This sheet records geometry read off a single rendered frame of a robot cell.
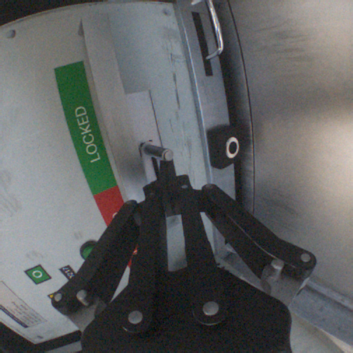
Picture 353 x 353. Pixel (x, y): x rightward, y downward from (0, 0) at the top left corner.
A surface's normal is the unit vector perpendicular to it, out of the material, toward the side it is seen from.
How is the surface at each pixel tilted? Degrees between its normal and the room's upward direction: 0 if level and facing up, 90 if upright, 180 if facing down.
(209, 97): 90
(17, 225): 90
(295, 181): 0
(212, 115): 90
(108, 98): 90
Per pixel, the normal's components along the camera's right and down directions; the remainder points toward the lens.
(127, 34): 0.54, 0.25
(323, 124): -0.82, 0.38
